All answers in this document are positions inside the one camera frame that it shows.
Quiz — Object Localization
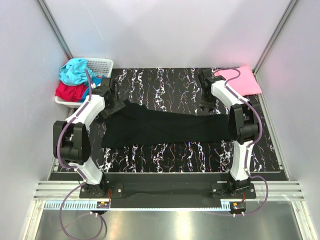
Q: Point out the black t shirt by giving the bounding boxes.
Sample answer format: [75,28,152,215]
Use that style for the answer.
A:
[101,99,232,149]

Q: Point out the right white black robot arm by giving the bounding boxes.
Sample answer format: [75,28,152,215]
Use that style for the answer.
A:
[198,68,263,199]

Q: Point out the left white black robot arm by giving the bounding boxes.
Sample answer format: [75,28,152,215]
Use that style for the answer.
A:
[53,77,125,198]

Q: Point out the white plastic basket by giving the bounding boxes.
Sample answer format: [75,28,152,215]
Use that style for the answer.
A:
[54,57,114,108]

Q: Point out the folded pink t shirt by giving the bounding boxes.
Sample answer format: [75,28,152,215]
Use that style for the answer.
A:
[213,65,262,96]

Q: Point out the red t shirt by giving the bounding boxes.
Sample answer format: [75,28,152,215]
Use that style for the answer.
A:
[55,82,88,102]

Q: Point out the black marble pattern mat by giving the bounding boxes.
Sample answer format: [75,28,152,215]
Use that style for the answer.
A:
[57,66,281,173]

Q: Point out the light blue t shirt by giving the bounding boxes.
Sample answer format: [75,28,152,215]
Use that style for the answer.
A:
[59,58,97,86]

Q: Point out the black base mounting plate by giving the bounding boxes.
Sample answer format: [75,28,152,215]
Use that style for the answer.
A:
[79,172,257,211]

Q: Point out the left orange connector box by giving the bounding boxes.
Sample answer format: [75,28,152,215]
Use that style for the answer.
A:
[96,201,110,209]

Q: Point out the orange connector box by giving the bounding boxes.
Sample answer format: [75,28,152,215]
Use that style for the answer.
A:
[96,201,110,209]
[231,201,247,214]

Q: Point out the right orange connector box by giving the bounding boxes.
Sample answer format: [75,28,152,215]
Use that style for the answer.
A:
[231,201,247,214]

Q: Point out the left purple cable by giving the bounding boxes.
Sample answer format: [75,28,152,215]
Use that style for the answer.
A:
[56,68,108,238]

